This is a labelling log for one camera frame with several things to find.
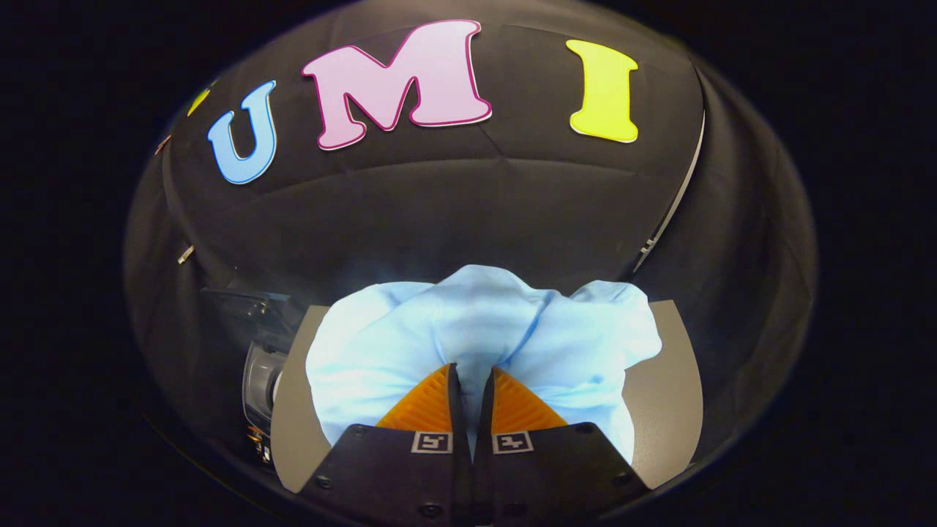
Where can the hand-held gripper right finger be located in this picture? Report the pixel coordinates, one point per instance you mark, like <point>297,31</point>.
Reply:
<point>542,476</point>

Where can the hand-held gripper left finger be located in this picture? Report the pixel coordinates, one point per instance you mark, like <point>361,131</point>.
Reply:
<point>410,476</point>

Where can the light blue shirt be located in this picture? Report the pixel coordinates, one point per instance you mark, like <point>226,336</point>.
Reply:
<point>439,329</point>

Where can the dark grey washing machine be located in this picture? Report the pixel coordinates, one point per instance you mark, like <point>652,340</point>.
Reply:
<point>260,384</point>

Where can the tinted washing machine lid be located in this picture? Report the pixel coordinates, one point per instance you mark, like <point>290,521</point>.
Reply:
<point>241,301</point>

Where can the black backdrop cloth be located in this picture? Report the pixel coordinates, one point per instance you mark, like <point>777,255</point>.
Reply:
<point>468,212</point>

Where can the silver clip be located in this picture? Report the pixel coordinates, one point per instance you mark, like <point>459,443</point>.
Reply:
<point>185,255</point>

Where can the copper clip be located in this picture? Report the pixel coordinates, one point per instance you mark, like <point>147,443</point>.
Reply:
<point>162,144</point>

